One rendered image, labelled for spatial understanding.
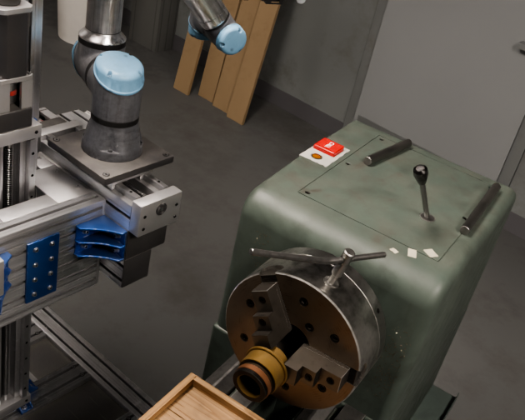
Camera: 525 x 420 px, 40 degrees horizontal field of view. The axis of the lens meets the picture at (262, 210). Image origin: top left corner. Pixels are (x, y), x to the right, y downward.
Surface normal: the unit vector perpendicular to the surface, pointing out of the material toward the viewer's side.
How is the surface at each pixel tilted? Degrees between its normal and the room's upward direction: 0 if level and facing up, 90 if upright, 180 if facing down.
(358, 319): 44
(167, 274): 0
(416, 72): 90
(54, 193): 0
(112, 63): 8
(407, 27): 90
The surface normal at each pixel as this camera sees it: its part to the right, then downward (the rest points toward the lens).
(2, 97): 0.74, 0.47
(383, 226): 0.19, -0.83
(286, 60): -0.64, 0.30
